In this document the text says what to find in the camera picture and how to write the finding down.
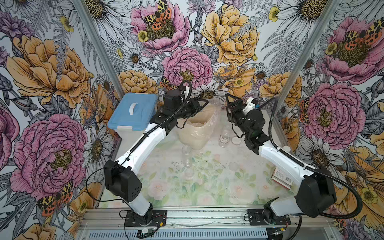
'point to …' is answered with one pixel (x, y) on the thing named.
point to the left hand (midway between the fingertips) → (206, 107)
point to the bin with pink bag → (195, 131)
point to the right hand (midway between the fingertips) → (222, 102)
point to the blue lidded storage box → (135, 112)
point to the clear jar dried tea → (187, 154)
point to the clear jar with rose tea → (225, 136)
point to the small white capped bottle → (287, 148)
